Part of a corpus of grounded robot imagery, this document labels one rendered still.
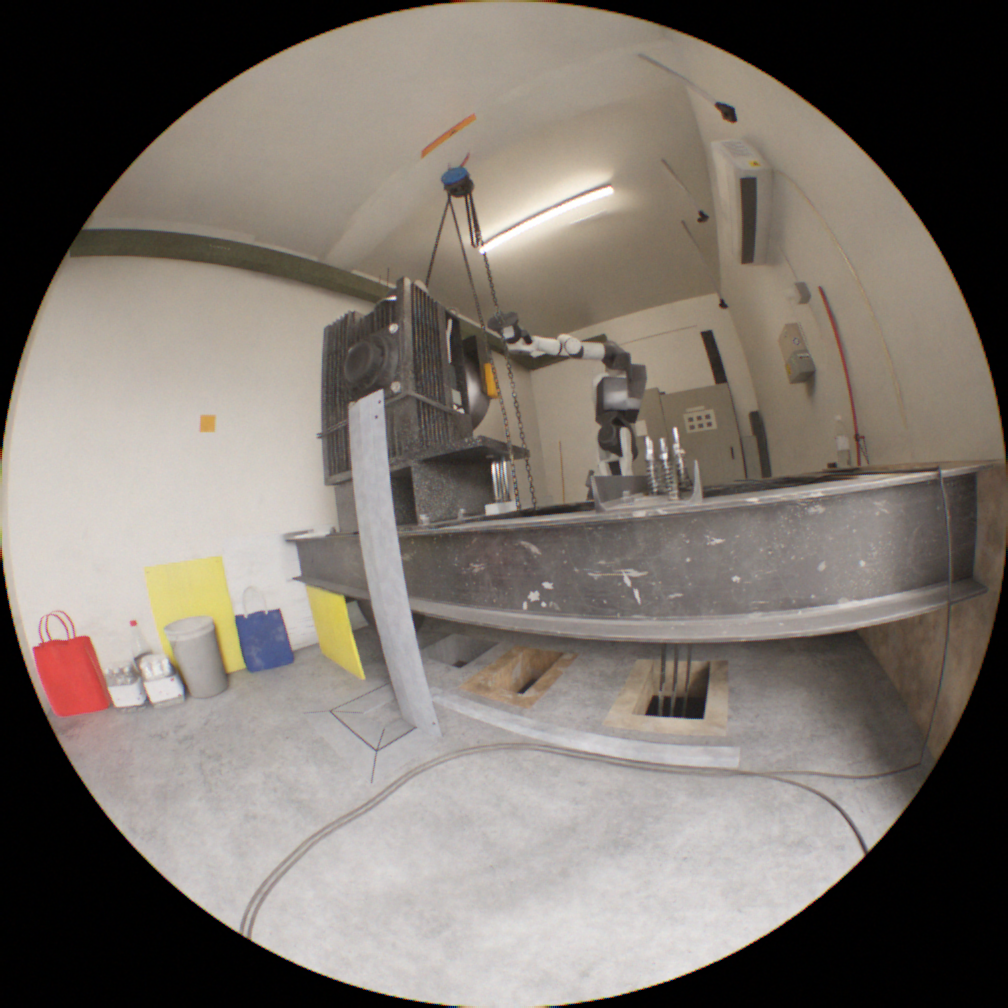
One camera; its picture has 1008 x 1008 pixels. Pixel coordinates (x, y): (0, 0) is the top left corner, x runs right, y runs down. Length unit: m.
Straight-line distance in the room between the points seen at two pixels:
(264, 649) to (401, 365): 1.54
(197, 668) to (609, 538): 1.72
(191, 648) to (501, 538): 1.47
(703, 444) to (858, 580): 3.12
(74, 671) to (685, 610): 2.37
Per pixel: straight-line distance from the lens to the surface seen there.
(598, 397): 1.72
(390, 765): 1.05
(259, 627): 1.88
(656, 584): 0.67
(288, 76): 2.32
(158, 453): 2.05
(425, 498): 1.00
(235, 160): 2.59
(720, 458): 3.69
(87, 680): 2.08
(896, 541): 0.78
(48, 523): 2.22
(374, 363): 1.14
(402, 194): 2.43
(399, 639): 0.97
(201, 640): 1.72
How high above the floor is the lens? 0.71
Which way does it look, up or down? level
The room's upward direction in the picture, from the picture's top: 8 degrees counter-clockwise
